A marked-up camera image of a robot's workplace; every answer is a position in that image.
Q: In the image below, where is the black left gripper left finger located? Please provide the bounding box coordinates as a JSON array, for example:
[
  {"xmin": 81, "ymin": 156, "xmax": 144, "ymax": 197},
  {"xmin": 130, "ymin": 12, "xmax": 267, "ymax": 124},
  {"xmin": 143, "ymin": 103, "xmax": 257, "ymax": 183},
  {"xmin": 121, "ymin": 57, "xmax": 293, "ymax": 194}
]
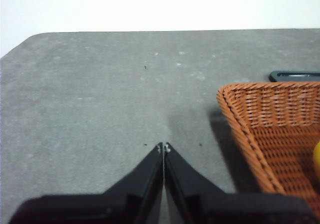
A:
[{"xmin": 8, "ymin": 141, "xmax": 165, "ymax": 224}]

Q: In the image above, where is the yellow lemon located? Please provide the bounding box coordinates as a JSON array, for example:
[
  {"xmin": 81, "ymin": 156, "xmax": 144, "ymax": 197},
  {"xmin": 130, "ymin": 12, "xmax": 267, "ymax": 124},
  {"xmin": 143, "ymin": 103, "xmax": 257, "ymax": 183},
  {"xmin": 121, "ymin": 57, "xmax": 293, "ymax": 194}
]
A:
[{"xmin": 312, "ymin": 141, "xmax": 320, "ymax": 176}]

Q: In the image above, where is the brown woven wicker basket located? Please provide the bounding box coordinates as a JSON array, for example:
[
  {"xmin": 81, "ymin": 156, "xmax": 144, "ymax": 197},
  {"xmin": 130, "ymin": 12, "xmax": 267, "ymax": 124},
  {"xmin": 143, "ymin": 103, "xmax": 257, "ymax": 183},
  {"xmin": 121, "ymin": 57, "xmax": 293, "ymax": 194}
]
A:
[{"xmin": 216, "ymin": 81, "xmax": 320, "ymax": 217}]

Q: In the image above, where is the black rectangular mat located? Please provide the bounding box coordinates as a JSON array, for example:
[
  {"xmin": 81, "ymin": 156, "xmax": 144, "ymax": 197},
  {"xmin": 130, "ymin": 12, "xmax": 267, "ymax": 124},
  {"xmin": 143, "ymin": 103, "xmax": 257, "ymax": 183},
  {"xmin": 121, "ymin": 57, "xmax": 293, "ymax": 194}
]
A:
[{"xmin": 268, "ymin": 70, "xmax": 320, "ymax": 83}]

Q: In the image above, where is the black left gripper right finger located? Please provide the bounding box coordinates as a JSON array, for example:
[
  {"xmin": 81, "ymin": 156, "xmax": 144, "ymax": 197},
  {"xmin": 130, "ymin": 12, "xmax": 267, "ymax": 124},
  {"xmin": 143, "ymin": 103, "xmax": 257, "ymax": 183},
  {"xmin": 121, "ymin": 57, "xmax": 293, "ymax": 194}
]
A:
[{"xmin": 163, "ymin": 141, "xmax": 320, "ymax": 224}]

